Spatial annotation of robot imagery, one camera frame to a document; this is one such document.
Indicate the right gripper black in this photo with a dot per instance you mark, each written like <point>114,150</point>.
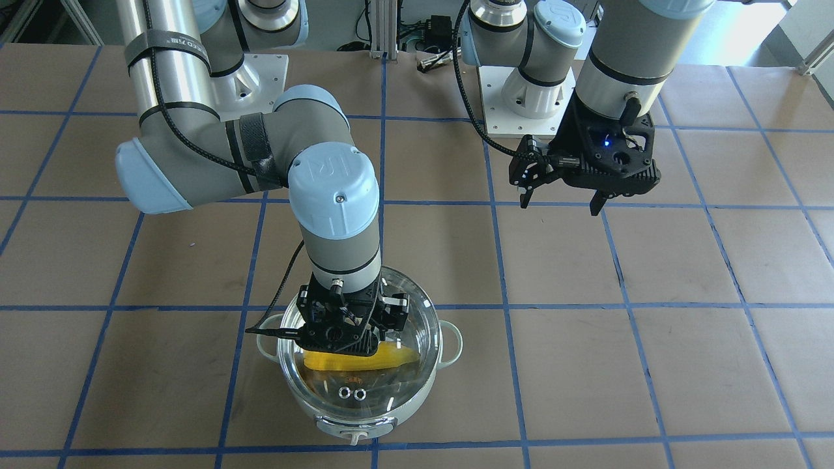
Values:
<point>395,312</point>

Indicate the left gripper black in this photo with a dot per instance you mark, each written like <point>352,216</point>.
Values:
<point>573,135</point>

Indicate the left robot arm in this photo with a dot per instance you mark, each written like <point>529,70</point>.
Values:
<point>635,49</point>

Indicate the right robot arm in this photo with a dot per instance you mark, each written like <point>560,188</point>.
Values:
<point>211,132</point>

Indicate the yellow corn cob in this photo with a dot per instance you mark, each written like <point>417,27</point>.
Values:
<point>388,355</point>

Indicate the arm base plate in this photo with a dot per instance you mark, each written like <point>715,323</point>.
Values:
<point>253,87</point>
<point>514,107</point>

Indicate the pale green cooking pot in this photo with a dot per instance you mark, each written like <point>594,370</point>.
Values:
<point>358,378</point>

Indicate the glass pot lid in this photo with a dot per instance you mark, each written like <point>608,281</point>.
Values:
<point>365,352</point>

